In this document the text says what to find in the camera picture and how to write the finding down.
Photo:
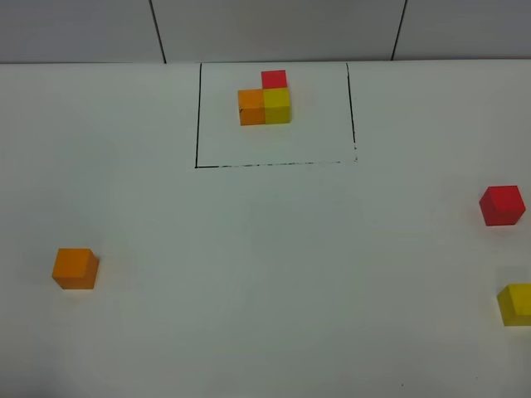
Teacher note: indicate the orange template cube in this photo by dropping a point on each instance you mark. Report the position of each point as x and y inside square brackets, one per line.
[251, 107]

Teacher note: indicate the yellow template cube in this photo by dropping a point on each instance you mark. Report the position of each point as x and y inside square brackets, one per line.
[277, 106]

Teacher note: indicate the red template cube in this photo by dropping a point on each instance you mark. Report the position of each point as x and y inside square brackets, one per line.
[274, 79]

